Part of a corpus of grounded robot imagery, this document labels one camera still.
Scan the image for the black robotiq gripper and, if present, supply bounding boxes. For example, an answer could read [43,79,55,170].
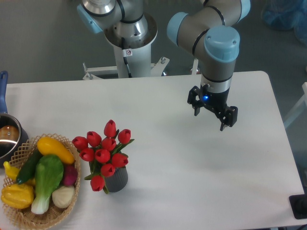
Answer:
[187,85,238,131]

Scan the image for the red tulip bouquet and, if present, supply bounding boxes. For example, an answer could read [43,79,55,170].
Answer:
[72,119,134,194]

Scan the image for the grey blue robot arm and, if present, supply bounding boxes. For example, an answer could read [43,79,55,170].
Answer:
[77,0,250,128]

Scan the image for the dark grey ribbed vase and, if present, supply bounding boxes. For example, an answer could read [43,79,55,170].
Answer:
[105,168,128,193]

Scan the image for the blue plastic bag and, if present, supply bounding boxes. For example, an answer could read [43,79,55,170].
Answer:
[261,0,307,45]

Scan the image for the black device at table edge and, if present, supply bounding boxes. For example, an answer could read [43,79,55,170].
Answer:
[289,194,307,219]

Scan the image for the yellow squash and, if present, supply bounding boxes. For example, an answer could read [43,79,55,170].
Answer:
[36,137,75,164]

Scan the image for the white garlic bulb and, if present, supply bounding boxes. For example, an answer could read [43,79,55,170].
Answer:
[52,186,75,208]

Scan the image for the green bok choy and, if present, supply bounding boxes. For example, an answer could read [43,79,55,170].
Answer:
[31,154,64,215]

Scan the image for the green cucumber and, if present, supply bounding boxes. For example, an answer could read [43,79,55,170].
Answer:
[16,149,43,184]

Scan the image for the small yellow gourd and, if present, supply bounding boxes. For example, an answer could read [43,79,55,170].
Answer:
[3,161,35,186]

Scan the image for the yellow bell pepper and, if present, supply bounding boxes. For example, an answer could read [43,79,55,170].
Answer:
[1,184,34,209]

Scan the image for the woven wicker basket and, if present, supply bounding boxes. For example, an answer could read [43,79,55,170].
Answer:
[0,134,81,230]

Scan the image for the white frame at right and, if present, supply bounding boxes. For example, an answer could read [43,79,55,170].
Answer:
[283,82,307,129]

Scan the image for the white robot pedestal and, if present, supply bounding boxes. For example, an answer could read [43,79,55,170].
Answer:
[83,13,170,80]

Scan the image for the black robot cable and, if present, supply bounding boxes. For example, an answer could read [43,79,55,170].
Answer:
[121,37,132,79]

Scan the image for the blue handled saucepan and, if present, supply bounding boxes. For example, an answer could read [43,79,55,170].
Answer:
[0,71,28,168]

